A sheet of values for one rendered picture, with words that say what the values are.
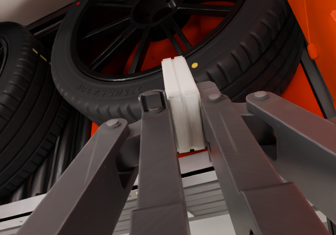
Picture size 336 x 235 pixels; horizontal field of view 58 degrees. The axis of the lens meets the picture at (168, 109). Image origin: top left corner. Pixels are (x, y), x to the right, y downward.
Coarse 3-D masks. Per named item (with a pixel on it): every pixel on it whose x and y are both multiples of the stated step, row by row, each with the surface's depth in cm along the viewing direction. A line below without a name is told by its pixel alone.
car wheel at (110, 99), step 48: (96, 0) 91; (144, 0) 83; (192, 0) 104; (240, 0) 61; (96, 48) 91; (144, 48) 71; (192, 48) 60; (240, 48) 55; (288, 48) 64; (96, 96) 65; (240, 96) 62
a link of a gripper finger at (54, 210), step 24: (120, 120) 13; (96, 144) 11; (120, 144) 12; (72, 168) 10; (96, 168) 10; (48, 192) 9; (72, 192) 9; (96, 192) 10; (120, 192) 11; (48, 216) 8; (72, 216) 8; (96, 216) 9
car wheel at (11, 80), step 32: (0, 32) 107; (0, 64) 123; (32, 64) 93; (0, 96) 83; (32, 96) 90; (0, 128) 84; (32, 128) 91; (0, 160) 87; (32, 160) 94; (0, 192) 93
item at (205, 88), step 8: (200, 88) 16; (208, 88) 16; (216, 88) 16; (200, 96) 15; (240, 104) 13; (240, 112) 13; (248, 112) 12; (248, 120) 12; (256, 120) 12; (256, 128) 12; (264, 128) 12; (272, 128) 12; (208, 136) 13; (256, 136) 13; (264, 136) 13; (272, 136) 13
